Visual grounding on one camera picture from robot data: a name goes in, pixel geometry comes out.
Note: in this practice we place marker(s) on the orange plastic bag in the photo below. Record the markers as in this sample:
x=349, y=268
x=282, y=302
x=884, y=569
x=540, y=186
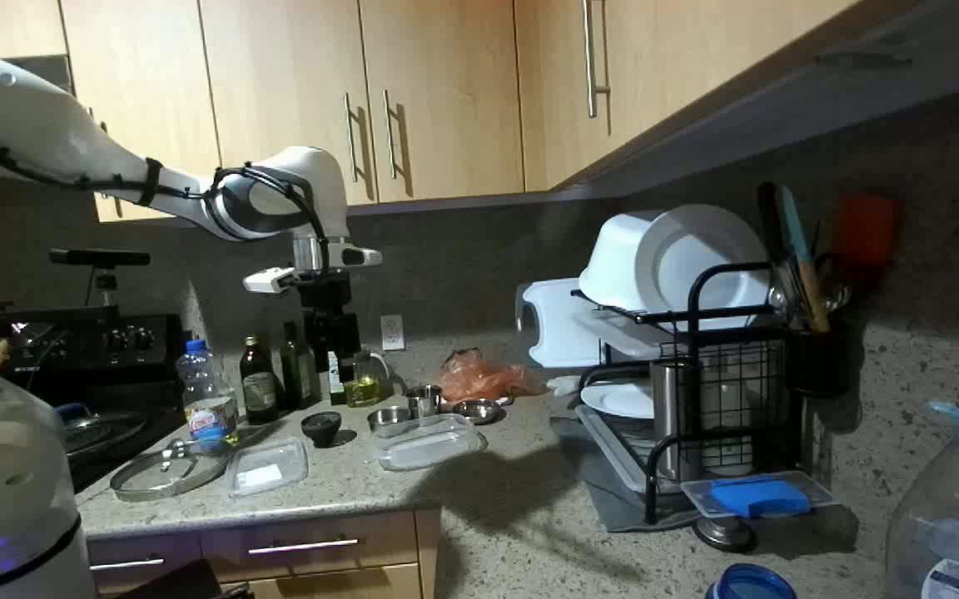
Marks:
x=485, y=376

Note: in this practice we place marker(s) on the black cooking utensil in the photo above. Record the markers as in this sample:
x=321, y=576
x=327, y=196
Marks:
x=772, y=235

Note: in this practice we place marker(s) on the gray drying mat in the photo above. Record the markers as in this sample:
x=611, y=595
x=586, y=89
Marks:
x=615, y=499

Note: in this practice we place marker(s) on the teal spatula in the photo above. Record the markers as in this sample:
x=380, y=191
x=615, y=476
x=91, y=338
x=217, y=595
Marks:
x=799, y=249

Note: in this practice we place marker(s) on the wooden base cabinet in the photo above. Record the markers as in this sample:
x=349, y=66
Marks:
x=391, y=533

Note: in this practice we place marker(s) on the white plastic box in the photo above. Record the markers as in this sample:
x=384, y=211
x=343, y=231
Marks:
x=550, y=327

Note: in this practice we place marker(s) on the shallow steel bowl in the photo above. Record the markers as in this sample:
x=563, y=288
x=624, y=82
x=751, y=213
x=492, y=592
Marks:
x=480, y=414

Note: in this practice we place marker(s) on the white wall outlet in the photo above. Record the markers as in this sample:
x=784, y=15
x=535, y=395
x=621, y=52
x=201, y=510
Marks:
x=391, y=330

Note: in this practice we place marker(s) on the white round plate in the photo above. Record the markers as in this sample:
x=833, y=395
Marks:
x=702, y=254

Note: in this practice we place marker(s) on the large clear water jug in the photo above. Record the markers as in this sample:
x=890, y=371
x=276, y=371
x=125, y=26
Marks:
x=948, y=520

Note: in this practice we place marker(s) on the orange spatula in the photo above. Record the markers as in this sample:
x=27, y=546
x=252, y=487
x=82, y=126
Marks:
x=866, y=235

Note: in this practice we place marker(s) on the black camera on stand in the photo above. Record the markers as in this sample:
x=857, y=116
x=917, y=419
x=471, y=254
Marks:
x=97, y=256

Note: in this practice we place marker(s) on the small black bowl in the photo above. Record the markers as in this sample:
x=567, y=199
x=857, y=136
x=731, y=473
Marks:
x=321, y=427

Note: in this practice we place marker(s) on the black utensil holder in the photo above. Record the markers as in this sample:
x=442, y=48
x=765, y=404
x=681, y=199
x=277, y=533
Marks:
x=825, y=368

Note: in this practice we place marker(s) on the steel tumbler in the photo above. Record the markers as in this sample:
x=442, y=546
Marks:
x=672, y=410

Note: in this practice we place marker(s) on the light wooden wall cabinets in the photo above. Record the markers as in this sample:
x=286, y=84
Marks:
x=282, y=79

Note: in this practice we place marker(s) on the gray range hood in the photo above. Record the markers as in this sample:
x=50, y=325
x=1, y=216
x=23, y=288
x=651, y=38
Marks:
x=50, y=66

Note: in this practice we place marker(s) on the black stove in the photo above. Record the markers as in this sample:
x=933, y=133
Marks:
x=91, y=355

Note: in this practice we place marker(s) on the plastic water bottle blue cap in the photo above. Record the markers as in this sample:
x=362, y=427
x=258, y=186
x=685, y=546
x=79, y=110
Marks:
x=209, y=410

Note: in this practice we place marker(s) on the glass pot lid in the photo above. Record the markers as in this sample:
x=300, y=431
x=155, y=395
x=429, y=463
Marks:
x=167, y=473

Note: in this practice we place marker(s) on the dark green glass bottle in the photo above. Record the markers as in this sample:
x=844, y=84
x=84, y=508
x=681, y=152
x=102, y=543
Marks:
x=300, y=376

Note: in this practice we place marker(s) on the slim dark labelled bottle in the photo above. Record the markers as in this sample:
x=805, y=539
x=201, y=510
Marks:
x=334, y=390

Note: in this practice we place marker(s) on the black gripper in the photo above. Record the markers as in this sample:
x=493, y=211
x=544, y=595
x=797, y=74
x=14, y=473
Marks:
x=332, y=310

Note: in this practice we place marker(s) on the black round disc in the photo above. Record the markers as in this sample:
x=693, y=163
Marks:
x=724, y=533

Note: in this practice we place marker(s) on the container with blue lid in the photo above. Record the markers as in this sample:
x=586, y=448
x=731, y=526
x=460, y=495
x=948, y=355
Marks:
x=765, y=496

